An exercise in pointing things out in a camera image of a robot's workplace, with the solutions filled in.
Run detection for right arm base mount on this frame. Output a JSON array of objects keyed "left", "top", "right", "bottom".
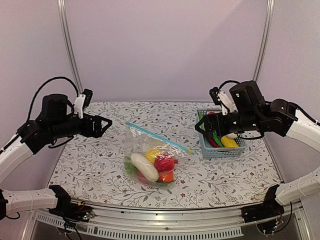
[{"left": 241, "top": 184, "right": 293, "bottom": 236}]

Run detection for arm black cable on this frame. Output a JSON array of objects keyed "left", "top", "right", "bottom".
[
  {"left": 217, "top": 80, "right": 320, "bottom": 125},
  {"left": 26, "top": 76, "right": 81, "bottom": 123}
]

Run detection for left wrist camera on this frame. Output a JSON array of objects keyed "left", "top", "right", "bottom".
[{"left": 73, "top": 88, "right": 93, "bottom": 119}]

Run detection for light green toy lettuce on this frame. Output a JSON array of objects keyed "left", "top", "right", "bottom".
[{"left": 198, "top": 112, "right": 203, "bottom": 120}]

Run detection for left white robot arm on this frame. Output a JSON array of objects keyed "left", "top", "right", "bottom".
[{"left": 0, "top": 89, "right": 113, "bottom": 222}]

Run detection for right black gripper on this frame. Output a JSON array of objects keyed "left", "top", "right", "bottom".
[{"left": 192, "top": 111, "right": 261, "bottom": 141}]

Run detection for orange toy fruit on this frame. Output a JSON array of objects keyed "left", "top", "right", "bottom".
[{"left": 158, "top": 171, "right": 174, "bottom": 183}]

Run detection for red toy chili pepper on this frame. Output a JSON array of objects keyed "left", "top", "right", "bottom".
[{"left": 207, "top": 138, "right": 220, "bottom": 148}]

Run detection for yellow toy lemon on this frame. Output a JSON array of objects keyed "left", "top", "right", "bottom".
[{"left": 144, "top": 148, "right": 162, "bottom": 165}]

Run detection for white toy garlic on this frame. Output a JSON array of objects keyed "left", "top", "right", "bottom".
[{"left": 226, "top": 133, "right": 237, "bottom": 139}]

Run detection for blue plastic basket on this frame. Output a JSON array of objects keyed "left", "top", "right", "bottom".
[{"left": 196, "top": 108, "right": 247, "bottom": 160}]

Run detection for clear zip top bag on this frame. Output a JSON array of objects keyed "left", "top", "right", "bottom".
[{"left": 123, "top": 122, "right": 195, "bottom": 189}]

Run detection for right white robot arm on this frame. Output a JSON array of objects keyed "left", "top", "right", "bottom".
[{"left": 195, "top": 80, "right": 320, "bottom": 151}]

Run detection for white toy radish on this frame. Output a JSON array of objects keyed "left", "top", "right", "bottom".
[{"left": 130, "top": 153, "right": 159, "bottom": 182}]

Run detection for left aluminium frame post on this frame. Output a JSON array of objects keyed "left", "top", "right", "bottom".
[{"left": 57, "top": 0, "right": 84, "bottom": 93}]

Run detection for right aluminium frame post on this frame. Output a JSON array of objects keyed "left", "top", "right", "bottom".
[{"left": 252, "top": 0, "right": 275, "bottom": 82}]

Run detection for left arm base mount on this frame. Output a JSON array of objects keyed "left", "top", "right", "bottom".
[{"left": 48, "top": 184, "right": 96, "bottom": 240}]

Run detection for red toy cabbage ball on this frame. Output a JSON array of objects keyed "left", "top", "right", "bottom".
[{"left": 154, "top": 154, "right": 179, "bottom": 173}]

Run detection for green toy chili pepper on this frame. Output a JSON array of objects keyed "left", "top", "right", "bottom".
[{"left": 212, "top": 132, "right": 224, "bottom": 148}]

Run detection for red toy tomato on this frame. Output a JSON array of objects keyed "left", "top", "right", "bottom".
[{"left": 136, "top": 172, "right": 152, "bottom": 185}]

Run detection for front aluminium rail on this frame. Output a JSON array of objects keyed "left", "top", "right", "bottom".
[{"left": 22, "top": 202, "right": 313, "bottom": 240}]

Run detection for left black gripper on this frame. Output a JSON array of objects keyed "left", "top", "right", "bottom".
[{"left": 49, "top": 113, "right": 113, "bottom": 140}]

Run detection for floral table mat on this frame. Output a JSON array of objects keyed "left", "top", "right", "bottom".
[{"left": 50, "top": 102, "right": 281, "bottom": 209}]

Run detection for aluminium frame post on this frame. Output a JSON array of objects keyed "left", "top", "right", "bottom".
[
  {"left": 252, "top": 0, "right": 275, "bottom": 82},
  {"left": 57, "top": 0, "right": 84, "bottom": 93}
]

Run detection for green toy grapes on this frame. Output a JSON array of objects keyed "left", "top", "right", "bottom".
[{"left": 123, "top": 156, "right": 138, "bottom": 177}]

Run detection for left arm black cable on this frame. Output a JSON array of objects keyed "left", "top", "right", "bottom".
[{"left": 26, "top": 76, "right": 81, "bottom": 123}]

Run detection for yellow toy banana piece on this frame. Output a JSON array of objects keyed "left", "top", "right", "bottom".
[{"left": 220, "top": 135, "right": 239, "bottom": 148}]

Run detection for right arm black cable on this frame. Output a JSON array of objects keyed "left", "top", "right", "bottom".
[{"left": 217, "top": 80, "right": 320, "bottom": 125}]

